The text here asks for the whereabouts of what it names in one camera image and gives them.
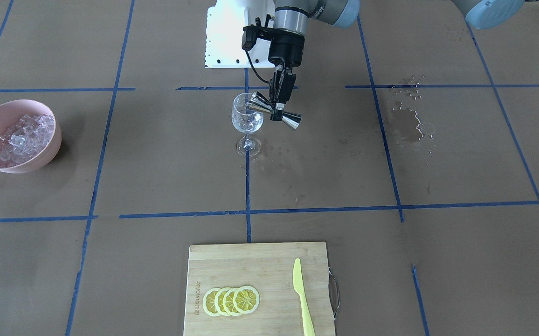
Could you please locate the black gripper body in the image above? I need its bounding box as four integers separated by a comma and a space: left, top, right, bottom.
268, 32, 305, 68

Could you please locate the wooden cutting board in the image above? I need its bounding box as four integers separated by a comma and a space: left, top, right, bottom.
183, 242, 336, 336

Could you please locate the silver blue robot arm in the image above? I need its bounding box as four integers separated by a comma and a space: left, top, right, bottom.
268, 0, 525, 112

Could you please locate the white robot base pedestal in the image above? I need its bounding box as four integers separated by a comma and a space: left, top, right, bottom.
204, 0, 275, 69

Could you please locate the lemon slice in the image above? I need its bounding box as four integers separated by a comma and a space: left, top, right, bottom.
202, 285, 261, 317

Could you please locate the steel double jigger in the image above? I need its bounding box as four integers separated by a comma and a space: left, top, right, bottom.
245, 91, 302, 130

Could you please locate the yellow plastic knife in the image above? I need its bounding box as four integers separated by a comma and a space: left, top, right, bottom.
292, 258, 316, 336

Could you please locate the pink bowl with ice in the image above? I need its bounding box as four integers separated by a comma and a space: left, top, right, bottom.
0, 99, 62, 174

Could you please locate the clear wine glass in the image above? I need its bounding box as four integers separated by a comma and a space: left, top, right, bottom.
231, 93, 264, 157

